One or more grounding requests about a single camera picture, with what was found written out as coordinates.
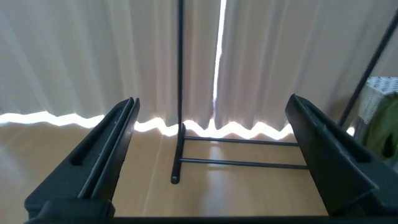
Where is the white laundry basket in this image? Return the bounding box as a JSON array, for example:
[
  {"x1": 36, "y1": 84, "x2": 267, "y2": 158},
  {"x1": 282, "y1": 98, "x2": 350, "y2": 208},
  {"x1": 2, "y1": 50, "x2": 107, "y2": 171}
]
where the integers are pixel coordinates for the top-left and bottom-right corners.
[{"x1": 354, "y1": 76, "x2": 398, "y2": 128}]

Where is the black clothes rack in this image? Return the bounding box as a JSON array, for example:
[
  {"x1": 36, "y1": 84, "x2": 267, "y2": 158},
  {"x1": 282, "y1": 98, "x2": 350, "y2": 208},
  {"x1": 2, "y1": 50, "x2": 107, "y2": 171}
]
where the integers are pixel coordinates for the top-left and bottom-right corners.
[{"x1": 170, "y1": 0, "x2": 398, "y2": 185}]

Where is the beige curtain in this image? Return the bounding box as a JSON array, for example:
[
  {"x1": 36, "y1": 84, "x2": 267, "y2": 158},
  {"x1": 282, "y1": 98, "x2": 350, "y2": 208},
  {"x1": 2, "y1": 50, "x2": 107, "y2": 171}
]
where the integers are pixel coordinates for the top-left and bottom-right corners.
[{"x1": 0, "y1": 0, "x2": 398, "y2": 141}]

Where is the green garment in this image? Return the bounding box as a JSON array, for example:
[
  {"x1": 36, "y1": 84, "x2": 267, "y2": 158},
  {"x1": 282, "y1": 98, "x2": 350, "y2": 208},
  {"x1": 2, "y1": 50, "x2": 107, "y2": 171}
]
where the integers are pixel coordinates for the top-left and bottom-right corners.
[{"x1": 361, "y1": 92, "x2": 398, "y2": 162}]

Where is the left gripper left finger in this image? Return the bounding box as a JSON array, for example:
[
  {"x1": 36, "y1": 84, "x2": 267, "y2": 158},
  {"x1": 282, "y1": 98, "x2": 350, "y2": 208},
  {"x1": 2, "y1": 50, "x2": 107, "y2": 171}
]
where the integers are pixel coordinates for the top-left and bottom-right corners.
[{"x1": 24, "y1": 97, "x2": 141, "y2": 218}]

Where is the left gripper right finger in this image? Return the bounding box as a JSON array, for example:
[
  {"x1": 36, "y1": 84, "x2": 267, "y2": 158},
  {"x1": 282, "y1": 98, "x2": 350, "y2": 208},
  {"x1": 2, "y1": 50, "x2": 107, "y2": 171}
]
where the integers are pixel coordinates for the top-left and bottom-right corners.
[{"x1": 285, "y1": 93, "x2": 398, "y2": 217}]

